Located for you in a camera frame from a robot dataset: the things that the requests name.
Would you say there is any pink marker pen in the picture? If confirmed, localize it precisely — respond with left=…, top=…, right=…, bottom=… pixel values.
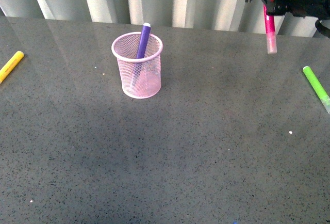
left=263, top=0, right=277, bottom=54

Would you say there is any purple marker pen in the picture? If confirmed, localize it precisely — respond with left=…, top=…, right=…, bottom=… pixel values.
left=131, top=22, right=152, bottom=85

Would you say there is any pink mesh pen cup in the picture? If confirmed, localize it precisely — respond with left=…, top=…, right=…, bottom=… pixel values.
left=111, top=32, right=163, bottom=99

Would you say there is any grey pleated curtain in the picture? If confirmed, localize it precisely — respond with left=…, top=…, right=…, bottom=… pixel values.
left=1, top=0, right=265, bottom=34

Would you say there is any green marker pen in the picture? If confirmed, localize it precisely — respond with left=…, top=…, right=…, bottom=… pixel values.
left=302, top=66, right=329, bottom=114

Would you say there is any yellow marker pen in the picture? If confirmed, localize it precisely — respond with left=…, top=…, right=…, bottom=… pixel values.
left=0, top=51, right=24, bottom=83

